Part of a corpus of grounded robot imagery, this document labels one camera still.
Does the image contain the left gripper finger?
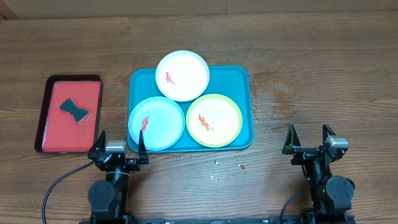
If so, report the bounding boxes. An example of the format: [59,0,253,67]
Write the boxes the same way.
[138,130,148,159]
[89,130,106,152]

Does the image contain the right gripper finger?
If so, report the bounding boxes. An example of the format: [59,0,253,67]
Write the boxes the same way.
[322,123,336,146]
[282,123,301,153]

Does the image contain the light blue plate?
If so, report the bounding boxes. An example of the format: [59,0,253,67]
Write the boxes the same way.
[127,96,185,151]

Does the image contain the white plate with red stain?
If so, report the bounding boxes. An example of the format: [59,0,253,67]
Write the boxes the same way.
[155,50,210,101]

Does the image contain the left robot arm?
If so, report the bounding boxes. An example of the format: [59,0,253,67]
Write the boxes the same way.
[88,131,149,223]

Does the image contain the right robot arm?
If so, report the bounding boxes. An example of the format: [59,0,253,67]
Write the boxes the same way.
[279,123,355,223]

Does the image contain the dark red water tray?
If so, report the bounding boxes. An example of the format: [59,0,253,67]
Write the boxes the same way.
[34,74,103,153]

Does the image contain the teal plastic serving tray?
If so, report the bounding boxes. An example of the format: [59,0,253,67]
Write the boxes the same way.
[127,65,254,153]

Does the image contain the yellow-green rimmed plate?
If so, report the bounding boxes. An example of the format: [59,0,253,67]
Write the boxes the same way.
[186,93,243,148]

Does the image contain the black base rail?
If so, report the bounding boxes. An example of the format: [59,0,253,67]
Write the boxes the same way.
[79,214,356,224]

